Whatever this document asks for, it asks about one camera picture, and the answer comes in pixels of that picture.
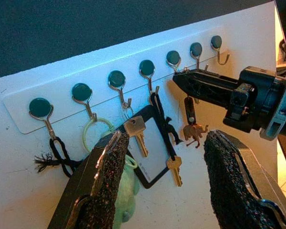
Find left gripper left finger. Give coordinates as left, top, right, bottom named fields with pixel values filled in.
left=47, top=130, right=131, bottom=229

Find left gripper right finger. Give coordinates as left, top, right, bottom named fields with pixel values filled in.
left=203, top=130, right=286, bottom=229

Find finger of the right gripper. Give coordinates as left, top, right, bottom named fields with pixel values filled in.
left=188, top=68, right=241, bottom=84
left=173, top=71, right=239, bottom=109

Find brown elephant keychain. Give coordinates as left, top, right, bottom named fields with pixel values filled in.
left=182, top=95, right=209, bottom=149

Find silver hook black round base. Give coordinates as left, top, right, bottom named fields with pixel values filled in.
left=165, top=50, right=190, bottom=73
left=138, top=59, right=161, bottom=98
left=189, top=42, right=210, bottom=72
left=107, top=70, right=133, bottom=110
left=210, top=35, right=231, bottom=66
left=71, top=82, right=98, bottom=122
left=28, top=96, right=59, bottom=141

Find white hook plate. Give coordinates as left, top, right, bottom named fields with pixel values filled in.
left=2, top=49, right=232, bottom=135

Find brass key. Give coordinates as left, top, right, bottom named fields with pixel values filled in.
left=166, top=156, right=183, bottom=187

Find silver key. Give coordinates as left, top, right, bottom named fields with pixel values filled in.
left=123, top=115, right=150, bottom=158

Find black framed card holder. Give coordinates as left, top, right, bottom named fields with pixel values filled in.
left=114, top=104, right=179, bottom=189

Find teal plush toy keychain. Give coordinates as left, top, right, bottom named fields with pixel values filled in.
left=114, top=155, right=141, bottom=229

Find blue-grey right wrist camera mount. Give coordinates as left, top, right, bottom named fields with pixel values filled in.
left=259, top=70, right=286, bottom=139

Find pale green key ring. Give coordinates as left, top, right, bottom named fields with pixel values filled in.
left=82, top=117, right=115, bottom=153

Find long black cord loop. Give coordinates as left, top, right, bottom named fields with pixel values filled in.
left=149, top=92, right=184, bottom=160

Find frayed black cord loop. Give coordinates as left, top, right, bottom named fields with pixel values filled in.
left=34, top=137, right=83, bottom=178

